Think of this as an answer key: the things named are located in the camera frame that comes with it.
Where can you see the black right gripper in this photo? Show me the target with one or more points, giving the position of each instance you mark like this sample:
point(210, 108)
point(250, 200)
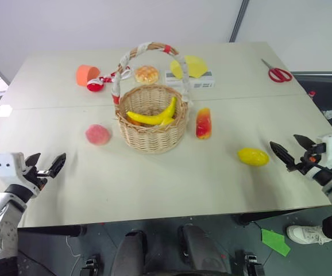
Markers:
point(312, 161)

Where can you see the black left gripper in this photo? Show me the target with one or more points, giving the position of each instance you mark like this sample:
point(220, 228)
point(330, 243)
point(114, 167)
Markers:
point(34, 176)

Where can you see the yellow toy lemon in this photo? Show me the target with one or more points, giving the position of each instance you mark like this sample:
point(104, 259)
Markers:
point(253, 157)

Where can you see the crumpled white wrapper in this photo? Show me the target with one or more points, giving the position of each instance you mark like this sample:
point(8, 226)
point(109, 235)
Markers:
point(330, 113)

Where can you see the small red capped bottle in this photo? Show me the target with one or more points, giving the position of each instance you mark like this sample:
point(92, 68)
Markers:
point(312, 94)

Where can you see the pink toy peach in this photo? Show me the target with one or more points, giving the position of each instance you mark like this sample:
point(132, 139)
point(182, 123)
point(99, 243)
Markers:
point(98, 134)

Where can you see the white sneaker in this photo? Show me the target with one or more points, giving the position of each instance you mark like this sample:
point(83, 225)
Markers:
point(305, 234)

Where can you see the red white knitted toy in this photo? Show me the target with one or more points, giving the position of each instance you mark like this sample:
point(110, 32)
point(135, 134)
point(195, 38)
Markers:
point(94, 85)

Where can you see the red and yellow toy mango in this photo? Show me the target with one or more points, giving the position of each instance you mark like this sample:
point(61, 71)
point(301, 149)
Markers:
point(204, 123)

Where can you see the green paper scrap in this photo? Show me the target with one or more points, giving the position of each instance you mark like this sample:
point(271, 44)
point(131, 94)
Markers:
point(275, 241)

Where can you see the orange plastic cup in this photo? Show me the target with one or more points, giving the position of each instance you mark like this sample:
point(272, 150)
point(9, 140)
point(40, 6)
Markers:
point(85, 75)

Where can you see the black base caster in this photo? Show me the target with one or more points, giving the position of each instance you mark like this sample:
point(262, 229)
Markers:
point(253, 264)
point(90, 266)

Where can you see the white printed carton box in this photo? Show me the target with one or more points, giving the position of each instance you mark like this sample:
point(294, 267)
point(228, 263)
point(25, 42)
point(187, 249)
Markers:
point(202, 82)

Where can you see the yellow toy banana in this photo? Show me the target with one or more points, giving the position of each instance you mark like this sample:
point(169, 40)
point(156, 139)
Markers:
point(154, 118)

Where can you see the golden toy bread bun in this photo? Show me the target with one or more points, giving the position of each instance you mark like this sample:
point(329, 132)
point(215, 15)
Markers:
point(146, 74)

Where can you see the small yellow paper sheet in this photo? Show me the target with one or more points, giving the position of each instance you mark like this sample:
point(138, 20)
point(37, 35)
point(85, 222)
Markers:
point(177, 69)

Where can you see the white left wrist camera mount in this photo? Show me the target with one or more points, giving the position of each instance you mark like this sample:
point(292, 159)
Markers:
point(6, 166)

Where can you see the grey wall post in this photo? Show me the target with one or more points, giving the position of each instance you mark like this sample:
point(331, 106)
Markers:
point(238, 20)

